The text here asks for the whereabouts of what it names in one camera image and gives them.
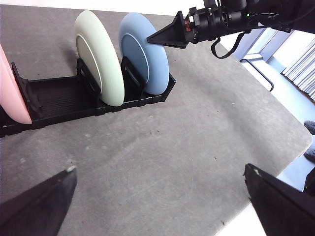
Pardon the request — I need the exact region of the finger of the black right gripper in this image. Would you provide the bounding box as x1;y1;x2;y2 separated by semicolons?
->
147;11;190;49

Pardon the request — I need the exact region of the black metal tube frame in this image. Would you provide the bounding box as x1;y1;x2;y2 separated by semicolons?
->
240;55;274;92

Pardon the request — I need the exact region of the pink round plate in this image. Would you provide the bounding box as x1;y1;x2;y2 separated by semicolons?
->
0;44;32;125

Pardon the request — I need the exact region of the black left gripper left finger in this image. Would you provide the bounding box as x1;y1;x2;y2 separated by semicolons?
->
0;166;77;236

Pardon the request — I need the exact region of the pale green round plate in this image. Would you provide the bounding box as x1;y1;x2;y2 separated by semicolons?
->
74;10;125;107

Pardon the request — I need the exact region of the grey slatted panel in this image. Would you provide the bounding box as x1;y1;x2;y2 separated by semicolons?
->
282;38;315;101

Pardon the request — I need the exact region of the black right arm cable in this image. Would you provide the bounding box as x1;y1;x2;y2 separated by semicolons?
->
211;30;247;59

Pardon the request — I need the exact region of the black plastic plate rack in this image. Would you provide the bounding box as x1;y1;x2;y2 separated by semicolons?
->
0;56;177;138

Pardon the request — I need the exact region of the blue round plate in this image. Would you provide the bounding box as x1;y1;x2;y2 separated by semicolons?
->
118;12;170;95

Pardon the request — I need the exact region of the person's foot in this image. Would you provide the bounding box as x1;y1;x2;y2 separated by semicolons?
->
304;120;315;135
303;148;315;163

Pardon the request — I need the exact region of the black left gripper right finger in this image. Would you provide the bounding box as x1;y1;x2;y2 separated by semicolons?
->
243;163;315;236

